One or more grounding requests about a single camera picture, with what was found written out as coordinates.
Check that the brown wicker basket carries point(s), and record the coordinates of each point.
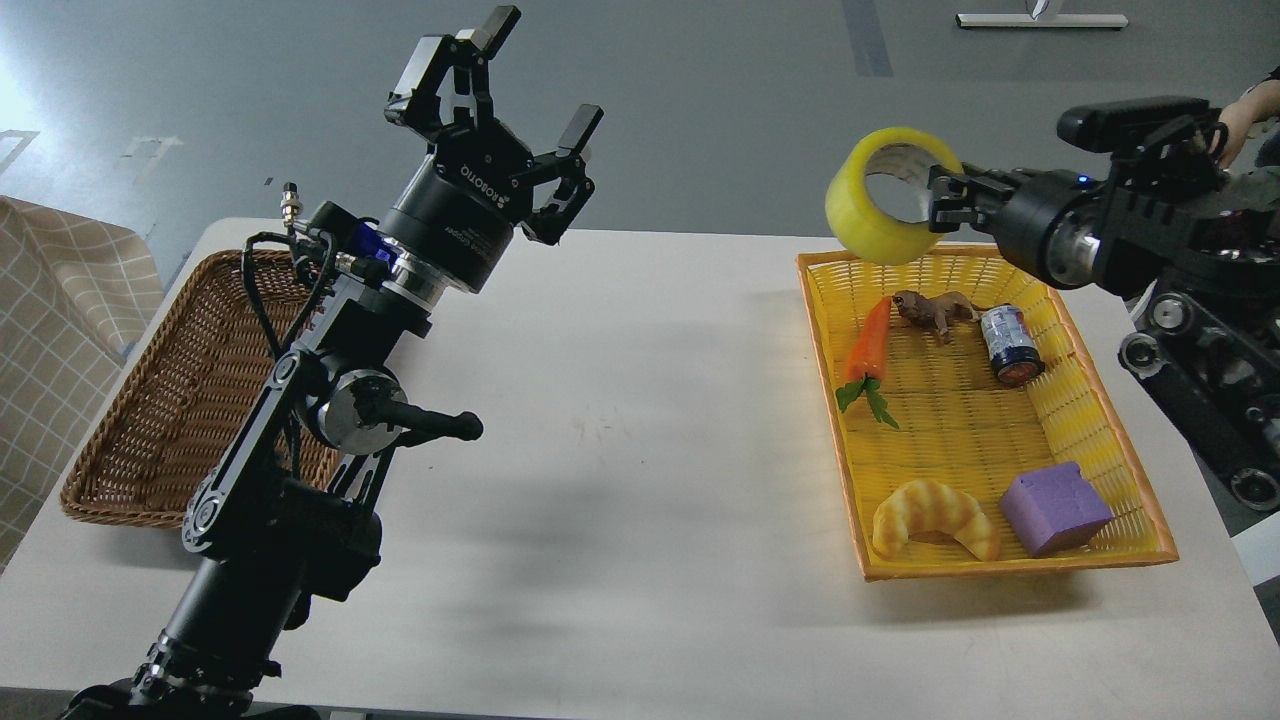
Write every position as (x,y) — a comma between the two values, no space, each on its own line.
(178,409)

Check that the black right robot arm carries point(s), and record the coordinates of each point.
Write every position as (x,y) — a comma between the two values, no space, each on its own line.
(1193,246)

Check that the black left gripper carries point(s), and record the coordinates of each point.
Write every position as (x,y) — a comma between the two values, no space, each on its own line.
(458,213)

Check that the brown toy animal figure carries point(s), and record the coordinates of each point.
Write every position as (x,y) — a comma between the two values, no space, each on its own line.
(936,314)

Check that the beige checkered cloth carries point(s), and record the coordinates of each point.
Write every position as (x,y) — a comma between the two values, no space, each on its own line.
(76,294)

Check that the orange toy carrot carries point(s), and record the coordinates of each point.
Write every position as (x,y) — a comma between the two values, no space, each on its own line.
(866,366)

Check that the white stand base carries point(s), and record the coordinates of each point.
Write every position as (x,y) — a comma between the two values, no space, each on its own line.
(1043,20)

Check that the purple foam block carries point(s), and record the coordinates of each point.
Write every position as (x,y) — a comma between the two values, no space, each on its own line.
(1054,509)

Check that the yellow tape roll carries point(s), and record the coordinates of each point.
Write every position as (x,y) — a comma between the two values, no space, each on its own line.
(858,222)

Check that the person's hand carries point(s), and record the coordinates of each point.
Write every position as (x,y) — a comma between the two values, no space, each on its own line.
(1255,106)

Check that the toy croissant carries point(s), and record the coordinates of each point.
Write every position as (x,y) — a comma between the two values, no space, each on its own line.
(927,506)

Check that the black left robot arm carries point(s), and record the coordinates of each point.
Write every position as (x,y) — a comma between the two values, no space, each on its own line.
(289,512)

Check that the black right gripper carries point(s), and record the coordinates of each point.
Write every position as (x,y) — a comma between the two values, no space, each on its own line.
(1045,227)

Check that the yellow plastic basket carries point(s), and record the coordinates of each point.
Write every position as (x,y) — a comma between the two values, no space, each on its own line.
(957,425)

